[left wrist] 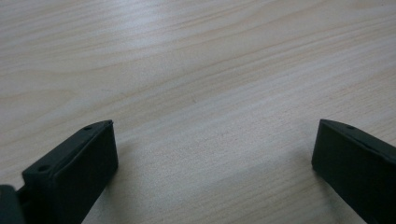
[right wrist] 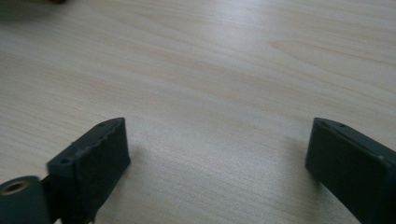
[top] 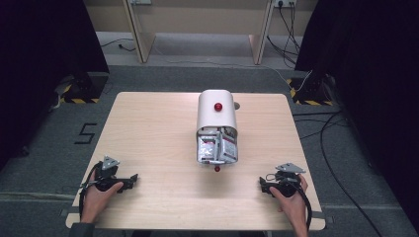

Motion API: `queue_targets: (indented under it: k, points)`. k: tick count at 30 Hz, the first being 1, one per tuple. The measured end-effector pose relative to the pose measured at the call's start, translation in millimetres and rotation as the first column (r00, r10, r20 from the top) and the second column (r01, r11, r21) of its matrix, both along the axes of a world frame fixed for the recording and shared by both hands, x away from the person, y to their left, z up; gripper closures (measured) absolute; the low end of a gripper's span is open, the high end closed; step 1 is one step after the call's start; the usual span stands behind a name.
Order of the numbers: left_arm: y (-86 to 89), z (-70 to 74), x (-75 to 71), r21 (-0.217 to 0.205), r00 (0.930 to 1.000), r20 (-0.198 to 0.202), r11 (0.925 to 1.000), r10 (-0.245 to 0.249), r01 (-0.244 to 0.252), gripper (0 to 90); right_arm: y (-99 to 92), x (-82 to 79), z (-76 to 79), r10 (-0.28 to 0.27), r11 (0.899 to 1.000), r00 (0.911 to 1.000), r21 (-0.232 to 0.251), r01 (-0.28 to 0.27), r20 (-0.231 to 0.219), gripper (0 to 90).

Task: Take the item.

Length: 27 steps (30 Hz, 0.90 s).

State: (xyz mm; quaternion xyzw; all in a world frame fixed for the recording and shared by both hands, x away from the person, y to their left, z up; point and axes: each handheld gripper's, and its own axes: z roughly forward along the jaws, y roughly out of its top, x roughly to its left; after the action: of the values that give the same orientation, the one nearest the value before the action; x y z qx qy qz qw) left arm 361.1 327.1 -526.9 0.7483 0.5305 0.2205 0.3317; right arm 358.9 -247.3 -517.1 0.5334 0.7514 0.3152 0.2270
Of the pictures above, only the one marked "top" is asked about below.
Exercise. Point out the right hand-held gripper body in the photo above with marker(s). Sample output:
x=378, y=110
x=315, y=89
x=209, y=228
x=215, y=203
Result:
x=286, y=182

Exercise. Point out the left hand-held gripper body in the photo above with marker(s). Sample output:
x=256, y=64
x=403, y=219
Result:
x=106, y=179

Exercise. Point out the person's left hand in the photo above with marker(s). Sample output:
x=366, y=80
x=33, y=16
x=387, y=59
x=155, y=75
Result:
x=97, y=197

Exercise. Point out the person's right hand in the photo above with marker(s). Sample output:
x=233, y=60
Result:
x=293, y=204

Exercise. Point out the silver packet with red label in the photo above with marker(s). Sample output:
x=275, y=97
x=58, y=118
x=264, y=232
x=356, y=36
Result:
x=229, y=149
x=207, y=148

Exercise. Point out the grey table grommet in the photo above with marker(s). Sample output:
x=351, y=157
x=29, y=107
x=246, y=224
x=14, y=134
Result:
x=236, y=105

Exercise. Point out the white box with red knobs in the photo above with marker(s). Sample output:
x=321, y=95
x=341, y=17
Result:
x=215, y=113

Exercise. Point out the stand base with striped tape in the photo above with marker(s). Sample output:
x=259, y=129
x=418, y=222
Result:
x=311, y=92
x=84, y=89

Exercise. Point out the black curtain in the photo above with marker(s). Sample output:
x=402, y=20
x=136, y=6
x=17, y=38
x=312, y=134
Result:
x=369, y=65
x=46, y=42

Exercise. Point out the light wooden desk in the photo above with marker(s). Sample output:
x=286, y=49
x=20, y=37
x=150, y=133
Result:
x=197, y=16

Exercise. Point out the white power strip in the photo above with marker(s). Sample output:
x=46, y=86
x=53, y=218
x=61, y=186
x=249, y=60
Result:
x=141, y=1

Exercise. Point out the white wall socket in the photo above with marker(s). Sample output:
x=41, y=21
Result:
x=285, y=3

